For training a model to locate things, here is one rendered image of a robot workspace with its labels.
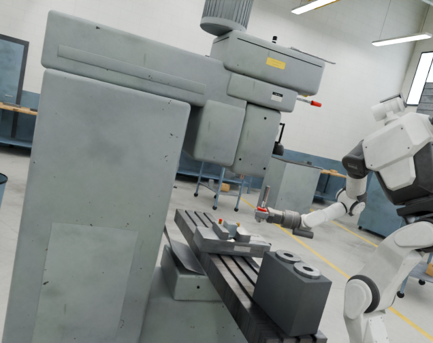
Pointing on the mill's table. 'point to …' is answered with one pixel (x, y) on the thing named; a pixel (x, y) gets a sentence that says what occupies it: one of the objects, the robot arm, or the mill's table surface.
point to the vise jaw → (242, 235)
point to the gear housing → (261, 92)
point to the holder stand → (291, 292)
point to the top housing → (268, 62)
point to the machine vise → (228, 242)
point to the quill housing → (256, 141)
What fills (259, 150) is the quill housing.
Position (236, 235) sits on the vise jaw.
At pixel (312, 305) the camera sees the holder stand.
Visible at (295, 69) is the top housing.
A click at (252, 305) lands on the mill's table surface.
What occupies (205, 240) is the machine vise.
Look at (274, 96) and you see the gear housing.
